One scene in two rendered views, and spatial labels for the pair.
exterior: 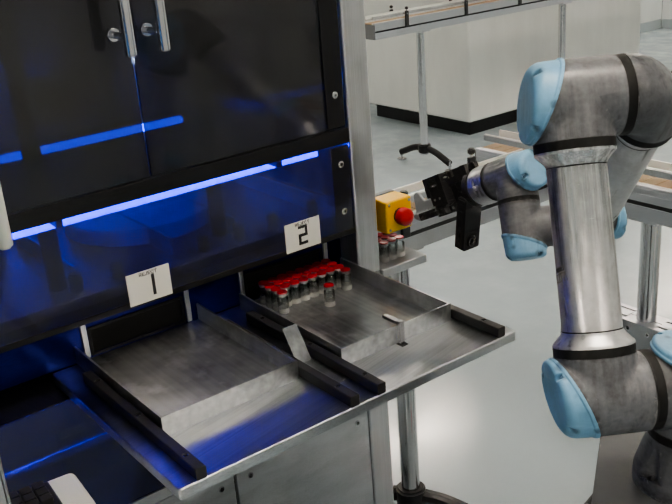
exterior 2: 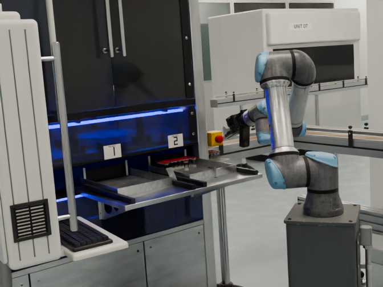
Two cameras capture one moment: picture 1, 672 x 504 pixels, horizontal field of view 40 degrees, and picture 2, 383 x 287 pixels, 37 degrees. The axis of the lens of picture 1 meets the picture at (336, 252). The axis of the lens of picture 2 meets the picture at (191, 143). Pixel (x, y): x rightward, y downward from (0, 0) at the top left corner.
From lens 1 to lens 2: 0.96 m
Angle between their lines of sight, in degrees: 13
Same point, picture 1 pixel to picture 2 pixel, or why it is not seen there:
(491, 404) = (270, 263)
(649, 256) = not seen: hidden behind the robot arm
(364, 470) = (202, 257)
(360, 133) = (200, 101)
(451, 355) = (235, 179)
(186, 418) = (127, 191)
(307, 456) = (175, 244)
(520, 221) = (263, 126)
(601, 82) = (282, 57)
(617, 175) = (296, 101)
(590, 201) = (279, 99)
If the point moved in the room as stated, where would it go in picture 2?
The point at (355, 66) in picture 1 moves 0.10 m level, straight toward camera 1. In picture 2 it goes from (198, 73) to (198, 74)
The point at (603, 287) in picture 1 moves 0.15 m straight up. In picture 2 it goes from (285, 130) to (283, 90)
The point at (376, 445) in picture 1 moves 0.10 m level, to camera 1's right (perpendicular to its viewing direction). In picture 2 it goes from (207, 246) to (227, 245)
